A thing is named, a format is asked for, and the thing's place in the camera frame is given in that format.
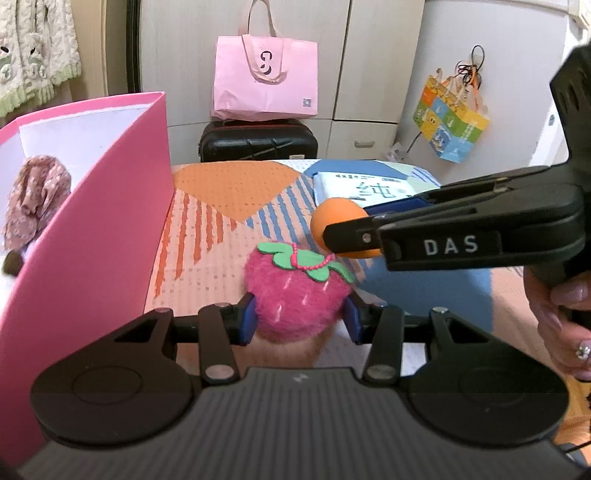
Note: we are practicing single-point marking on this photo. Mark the pink storage box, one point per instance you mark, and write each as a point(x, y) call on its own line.
point(92, 258)

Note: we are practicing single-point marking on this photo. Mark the colourful paper gift bag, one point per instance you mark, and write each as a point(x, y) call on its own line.
point(450, 124)

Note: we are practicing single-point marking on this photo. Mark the patchwork patterned blanket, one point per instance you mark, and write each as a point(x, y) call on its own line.
point(217, 221)

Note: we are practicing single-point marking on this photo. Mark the beige wardrobe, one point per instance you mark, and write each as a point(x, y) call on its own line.
point(184, 46)

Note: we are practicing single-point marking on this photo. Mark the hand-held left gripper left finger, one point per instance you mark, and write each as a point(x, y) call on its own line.
point(247, 321)

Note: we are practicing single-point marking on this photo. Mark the blue white wet wipes pack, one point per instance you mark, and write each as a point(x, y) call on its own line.
point(364, 187)

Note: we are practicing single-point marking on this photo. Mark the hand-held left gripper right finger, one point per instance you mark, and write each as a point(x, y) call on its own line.
point(353, 321)

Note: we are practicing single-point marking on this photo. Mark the pink floral cloth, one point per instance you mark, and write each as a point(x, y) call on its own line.
point(37, 194)

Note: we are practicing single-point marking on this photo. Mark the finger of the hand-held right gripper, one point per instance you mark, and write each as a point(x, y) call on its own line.
point(351, 237)
point(461, 189)

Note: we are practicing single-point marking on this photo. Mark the person's right hand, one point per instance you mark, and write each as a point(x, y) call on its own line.
point(554, 323)

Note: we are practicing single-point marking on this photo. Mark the cream knit cardigan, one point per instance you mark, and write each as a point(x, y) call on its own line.
point(32, 50)

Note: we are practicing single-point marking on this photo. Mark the pink strawberry plush toy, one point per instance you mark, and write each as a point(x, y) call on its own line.
point(295, 300)

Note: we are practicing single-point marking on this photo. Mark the orange ball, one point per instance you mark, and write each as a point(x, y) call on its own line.
point(334, 212)

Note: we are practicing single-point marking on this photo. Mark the black suitcase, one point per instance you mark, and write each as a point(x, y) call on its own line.
point(258, 141)

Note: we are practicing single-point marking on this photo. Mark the pink tote bag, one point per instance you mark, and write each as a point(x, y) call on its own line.
point(265, 78)

